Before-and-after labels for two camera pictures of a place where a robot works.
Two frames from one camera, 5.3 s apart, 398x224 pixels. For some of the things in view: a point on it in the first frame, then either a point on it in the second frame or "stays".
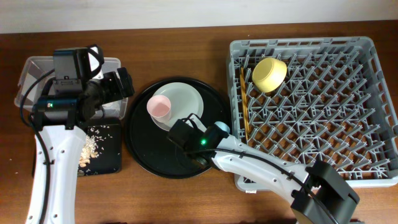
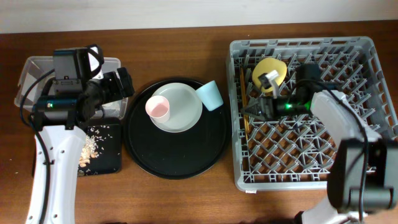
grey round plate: x=185 y=99 stays
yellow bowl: x=268 y=74 stays
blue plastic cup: x=223 y=126 → x=210 y=96
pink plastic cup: x=159 y=108 stays
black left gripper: x=113 y=79 stays
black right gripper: x=178 y=134 → x=265 y=107
